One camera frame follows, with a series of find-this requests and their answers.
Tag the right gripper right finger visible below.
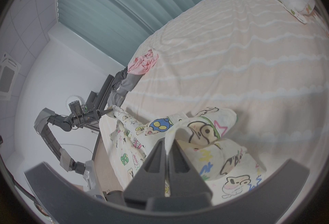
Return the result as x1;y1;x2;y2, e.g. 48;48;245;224
168;138;213;199

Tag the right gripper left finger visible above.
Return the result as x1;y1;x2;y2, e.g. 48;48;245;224
124;138;167;199

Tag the white printed pyjama top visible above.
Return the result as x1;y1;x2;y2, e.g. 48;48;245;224
108;105;267;199

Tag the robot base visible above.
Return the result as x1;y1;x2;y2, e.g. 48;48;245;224
75;160;108;200

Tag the black chest of drawers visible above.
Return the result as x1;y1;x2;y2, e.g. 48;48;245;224
96;75;115;105

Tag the black garment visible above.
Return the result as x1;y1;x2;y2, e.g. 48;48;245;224
111;67;129;90

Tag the grey knit garment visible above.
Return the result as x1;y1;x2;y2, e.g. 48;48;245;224
107;72;143;107

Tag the pink garment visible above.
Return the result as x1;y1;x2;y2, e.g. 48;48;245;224
128;49;159;75

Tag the white ceiling air vent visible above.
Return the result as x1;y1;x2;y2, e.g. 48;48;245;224
0;53;21;100

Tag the blue-green curtain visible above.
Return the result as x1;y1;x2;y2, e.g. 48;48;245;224
55;0;254;67

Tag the bed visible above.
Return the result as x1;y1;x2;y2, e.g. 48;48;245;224
93;0;329;205

